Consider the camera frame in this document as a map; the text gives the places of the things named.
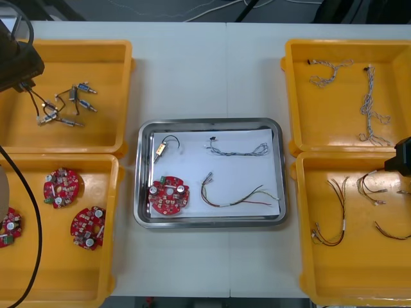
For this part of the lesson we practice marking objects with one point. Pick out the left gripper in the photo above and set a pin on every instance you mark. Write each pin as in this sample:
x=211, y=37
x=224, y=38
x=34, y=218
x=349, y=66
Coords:
x=22, y=64

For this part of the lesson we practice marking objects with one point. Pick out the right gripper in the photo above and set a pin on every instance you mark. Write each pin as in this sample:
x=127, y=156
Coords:
x=406, y=157

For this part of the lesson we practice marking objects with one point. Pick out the blue-label metal solenoid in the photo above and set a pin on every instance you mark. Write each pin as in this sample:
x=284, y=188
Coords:
x=48, y=105
x=45, y=119

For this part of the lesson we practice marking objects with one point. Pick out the brass-toned metal solenoid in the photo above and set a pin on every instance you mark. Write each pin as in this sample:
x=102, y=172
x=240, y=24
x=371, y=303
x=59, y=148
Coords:
x=161, y=149

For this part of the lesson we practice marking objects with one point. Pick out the steel tray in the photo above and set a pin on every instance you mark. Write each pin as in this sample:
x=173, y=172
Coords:
x=143, y=179

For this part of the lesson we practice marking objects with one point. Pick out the round red circuit board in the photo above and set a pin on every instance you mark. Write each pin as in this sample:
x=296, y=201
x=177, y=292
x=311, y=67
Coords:
x=86, y=227
x=61, y=189
x=11, y=231
x=167, y=205

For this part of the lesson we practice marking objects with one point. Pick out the pile of metal solenoids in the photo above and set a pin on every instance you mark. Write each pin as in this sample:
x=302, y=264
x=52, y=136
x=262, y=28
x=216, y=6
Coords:
x=84, y=87

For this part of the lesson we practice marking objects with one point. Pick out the yellow-orange plastic bin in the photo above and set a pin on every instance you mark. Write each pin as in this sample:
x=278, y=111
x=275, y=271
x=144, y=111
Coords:
x=96, y=54
x=80, y=282
x=295, y=96
x=340, y=282

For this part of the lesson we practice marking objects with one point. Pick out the white paper sheet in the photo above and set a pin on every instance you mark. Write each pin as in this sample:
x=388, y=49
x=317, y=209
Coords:
x=231, y=173

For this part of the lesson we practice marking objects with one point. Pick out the black metal bar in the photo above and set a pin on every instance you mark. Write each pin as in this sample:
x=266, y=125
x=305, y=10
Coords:
x=245, y=13

